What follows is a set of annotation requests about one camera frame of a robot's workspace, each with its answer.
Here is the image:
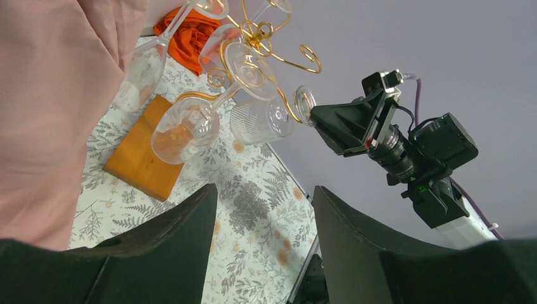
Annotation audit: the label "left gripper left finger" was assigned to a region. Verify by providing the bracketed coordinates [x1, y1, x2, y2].
[1, 184, 218, 303]

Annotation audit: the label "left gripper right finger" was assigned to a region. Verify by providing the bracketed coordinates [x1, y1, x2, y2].
[313, 186, 536, 303]

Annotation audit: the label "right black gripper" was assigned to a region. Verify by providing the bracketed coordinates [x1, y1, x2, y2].
[310, 88, 399, 157]

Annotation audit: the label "ribbed clear wine glass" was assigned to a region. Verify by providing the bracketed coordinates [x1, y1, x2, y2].
[230, 85, 316, 146]

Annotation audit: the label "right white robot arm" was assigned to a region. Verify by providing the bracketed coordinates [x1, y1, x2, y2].
[310, 89, 498, 249]

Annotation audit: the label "wooden rack base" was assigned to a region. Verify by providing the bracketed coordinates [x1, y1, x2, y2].
[103, 95, 183, 202]

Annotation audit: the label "front clear wine glass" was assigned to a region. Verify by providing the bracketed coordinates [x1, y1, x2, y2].
[151, 41, 277, 165]

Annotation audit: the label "back clear wine glass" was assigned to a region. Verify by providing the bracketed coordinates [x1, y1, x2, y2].
[198, 1, 292, 73]

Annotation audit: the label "left clear wine glass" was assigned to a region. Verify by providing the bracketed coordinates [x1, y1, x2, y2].
[113, 0, 229, 112]

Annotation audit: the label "floral tablecloth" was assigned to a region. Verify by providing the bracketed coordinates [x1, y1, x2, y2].
[68, 100, 317, 303]

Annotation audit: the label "orange cloth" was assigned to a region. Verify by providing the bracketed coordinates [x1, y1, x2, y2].
[168, 9, 222, 76]

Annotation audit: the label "pink shorts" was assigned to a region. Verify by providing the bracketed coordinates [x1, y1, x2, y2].
[1, 1, 149, 251]

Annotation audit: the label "gold wire glass rack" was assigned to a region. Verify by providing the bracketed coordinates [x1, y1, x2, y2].
[174, 0, 323, 125]

